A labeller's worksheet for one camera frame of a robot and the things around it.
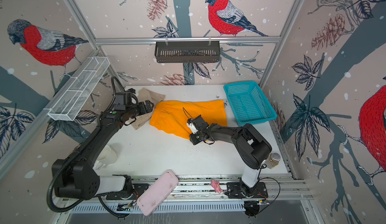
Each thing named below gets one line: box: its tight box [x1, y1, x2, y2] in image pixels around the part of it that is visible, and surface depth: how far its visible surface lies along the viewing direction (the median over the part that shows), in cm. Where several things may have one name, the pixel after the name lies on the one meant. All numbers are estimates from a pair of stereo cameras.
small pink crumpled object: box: [211, 179, 223, 194], surface depth 74 cm
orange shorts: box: [149, 99, 228, 140], surface depth 100 cm
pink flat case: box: [136, 169, 179, 216], surface depth 73 cm
